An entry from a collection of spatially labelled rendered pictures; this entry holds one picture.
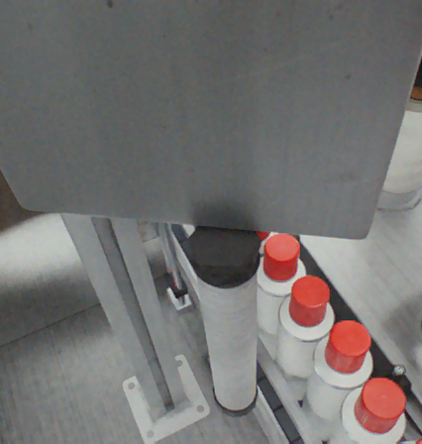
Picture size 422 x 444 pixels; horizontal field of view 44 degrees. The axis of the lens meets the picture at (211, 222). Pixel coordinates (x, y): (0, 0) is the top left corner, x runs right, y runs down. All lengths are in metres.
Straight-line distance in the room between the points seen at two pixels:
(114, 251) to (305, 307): 0.17
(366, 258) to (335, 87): 0.57
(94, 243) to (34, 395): 0.41
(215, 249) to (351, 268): 0.50
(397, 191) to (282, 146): 0.58
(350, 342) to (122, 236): 0.20
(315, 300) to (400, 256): 0.31
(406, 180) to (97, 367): 0.49
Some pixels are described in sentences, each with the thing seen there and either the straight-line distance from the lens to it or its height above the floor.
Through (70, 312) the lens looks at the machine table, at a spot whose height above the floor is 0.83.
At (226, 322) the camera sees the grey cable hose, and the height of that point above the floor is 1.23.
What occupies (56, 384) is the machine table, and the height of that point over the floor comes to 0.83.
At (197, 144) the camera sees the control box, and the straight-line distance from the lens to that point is 0.21.
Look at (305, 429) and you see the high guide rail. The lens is 0.54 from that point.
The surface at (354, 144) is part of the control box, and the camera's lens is 0.20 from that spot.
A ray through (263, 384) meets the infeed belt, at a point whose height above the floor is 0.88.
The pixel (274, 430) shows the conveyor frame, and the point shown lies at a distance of 0.63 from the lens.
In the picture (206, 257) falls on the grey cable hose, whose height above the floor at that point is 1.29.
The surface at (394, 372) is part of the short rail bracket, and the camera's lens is 0.60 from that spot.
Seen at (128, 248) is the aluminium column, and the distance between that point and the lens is 0.38.
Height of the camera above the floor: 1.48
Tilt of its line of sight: 52 degrees down
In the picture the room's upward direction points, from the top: 6 degrees counter-clockwise
